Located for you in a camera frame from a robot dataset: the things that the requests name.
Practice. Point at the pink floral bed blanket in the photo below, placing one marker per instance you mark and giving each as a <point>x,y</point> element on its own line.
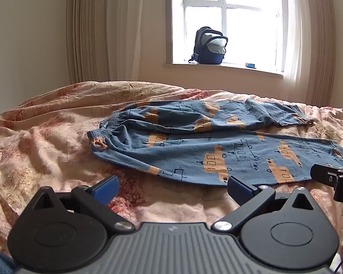
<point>45,148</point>

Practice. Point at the white sheer curtain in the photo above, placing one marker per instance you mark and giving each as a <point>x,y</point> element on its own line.
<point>295,48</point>
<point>131,34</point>

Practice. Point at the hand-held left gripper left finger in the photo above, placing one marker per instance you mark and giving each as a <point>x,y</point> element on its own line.
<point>105,190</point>

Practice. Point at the blue pants with orange print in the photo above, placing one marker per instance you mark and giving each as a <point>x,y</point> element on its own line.
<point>188,148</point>

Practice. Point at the beige pleated curtain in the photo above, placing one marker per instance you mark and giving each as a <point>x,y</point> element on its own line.
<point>83,34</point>
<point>317,48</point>

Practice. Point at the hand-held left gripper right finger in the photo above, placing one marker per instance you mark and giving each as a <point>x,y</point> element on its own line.
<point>239,191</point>

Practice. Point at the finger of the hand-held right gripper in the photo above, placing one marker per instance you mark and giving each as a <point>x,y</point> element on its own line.
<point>325,174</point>

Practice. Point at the white framed window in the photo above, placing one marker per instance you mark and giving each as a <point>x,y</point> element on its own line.
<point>245,34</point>

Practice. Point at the small blue box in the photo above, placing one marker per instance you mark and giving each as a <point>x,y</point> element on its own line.
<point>250,65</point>

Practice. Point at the dark blue backpack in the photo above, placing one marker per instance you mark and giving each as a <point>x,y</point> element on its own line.
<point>208,54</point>

